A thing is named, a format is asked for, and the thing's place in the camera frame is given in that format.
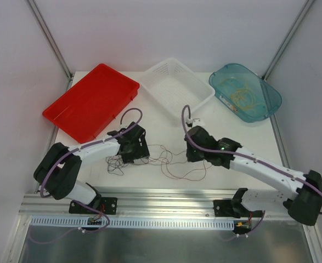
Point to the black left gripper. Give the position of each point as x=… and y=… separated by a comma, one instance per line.
x=136, y=153

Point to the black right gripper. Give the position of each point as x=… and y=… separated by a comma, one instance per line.
x=192, y=153

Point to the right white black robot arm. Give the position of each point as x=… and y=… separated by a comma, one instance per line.
x=297, y=193

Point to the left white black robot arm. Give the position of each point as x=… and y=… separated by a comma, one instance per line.
x=58, y=171

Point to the white perforated plastic basket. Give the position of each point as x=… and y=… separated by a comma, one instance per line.
x=172, y=85

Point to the red plastic tray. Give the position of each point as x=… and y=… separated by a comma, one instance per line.
x=87, y=108

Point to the teal translucent plastic bin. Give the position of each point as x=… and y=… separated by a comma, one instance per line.
x=244, y=93

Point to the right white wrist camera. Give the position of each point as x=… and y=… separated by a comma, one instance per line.
x=193, y=122

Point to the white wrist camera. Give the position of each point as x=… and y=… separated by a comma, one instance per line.
x=122, y=126
x=193, y=122

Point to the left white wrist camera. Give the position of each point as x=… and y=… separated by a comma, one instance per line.
x=122, y=126

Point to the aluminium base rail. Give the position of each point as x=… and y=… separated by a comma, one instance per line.
x=138, y=203

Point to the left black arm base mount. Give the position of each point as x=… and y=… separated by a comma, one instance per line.
x=107, y=205

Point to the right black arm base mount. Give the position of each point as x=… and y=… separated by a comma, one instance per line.
x=227, y=208

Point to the white slotted cable duct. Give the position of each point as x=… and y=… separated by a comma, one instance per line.
x=147, y=223

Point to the right aluminium frame post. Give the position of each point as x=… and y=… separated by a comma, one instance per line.
x=288, y=38

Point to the aluminium frame post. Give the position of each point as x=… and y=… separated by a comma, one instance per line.
x=34, y=8
x=288, y=38

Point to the left aluminium frame post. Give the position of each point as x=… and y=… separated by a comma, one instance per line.
x=34, y=8

